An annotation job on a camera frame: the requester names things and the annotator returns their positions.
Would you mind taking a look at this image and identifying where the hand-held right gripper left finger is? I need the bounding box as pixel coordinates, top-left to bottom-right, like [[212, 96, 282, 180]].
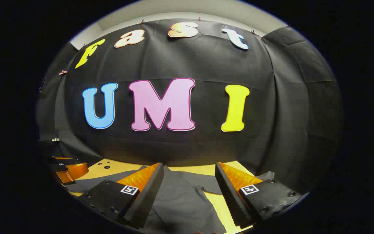
[[78, 162, 165, 229]]

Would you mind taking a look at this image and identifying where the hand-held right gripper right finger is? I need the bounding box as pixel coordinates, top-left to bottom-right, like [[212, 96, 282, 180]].
[[215, 162, 304, 229]]

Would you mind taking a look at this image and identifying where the grey collared shirt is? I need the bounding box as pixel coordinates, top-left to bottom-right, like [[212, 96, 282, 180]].
[[65, 165, 275, 234]]

